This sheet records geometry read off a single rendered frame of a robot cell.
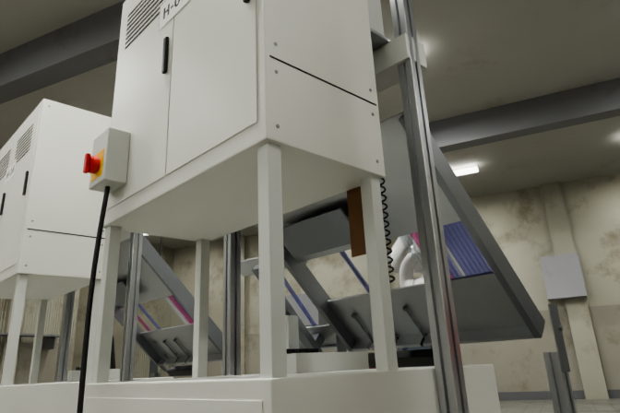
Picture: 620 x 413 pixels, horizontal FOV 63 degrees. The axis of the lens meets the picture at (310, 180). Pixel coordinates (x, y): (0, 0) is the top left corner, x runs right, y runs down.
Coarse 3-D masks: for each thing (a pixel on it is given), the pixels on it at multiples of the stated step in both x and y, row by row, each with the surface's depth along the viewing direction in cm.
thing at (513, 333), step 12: (408, 336) 168; (420, 336) 164; (468, 336) 151; (480, 336) 148; (492, 336) 145; (504, 336) 142; (516, 336) 140; (528, 336) 138; (360, 348) 178; (372, 348) 175
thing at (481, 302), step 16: (400, 288) 158; (416, 288) 154; (464, 288) 145; (480, 288) 142; (496, 288) 139; (336, 304) 178; (352, 304) 173; (368, 304) 169; (400, 304) 162; (416, 304) 158; (464, 304) 148; (480, 304) 145; (496, 304) 142; (512, 304) 139; (352, 320) 178; (368, 320) 174; (400, 320) 166; (416, 320) 162; (464, 320) 152; (480, 320) 148; (496, 320) 145; (512, 320) 142
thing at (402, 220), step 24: (384, 120) 128; (384, 144) 131; (408, 168) 132; (408, 192) 136; (288, 216) 165; (312, 216) 159; (336, 216) 149; (384, 216) 145; (408, 216) 140; (456, 216) 132; (288, 240) 165; (312, 240) 160; (336, 240) 154
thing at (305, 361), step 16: (368, 0) 144; (336, 336) 186; (560, 336) 133; (288, 352) 139; (304, 352) 143; (320, 352) 126; (336, 352) 130; (352, 352) 134; (560, 352) 130; (288, 368) 121; (304, 368) 121; (320, 368) 125; (336, 368) 128; (352, 368) 132; (368, 368) 136
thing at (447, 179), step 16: (432, 144) 124; (448, 176) 126; (448, 192) 125; (464, 192) 129; (464, 208) 126; (464, 224) 128; (480, 224) 130; (480, 240) 128; (496, 256) 131; (496, 272) 131; (512, 272) 134; (512, 288) 132; (528, 304) 135; (528, 320) 134
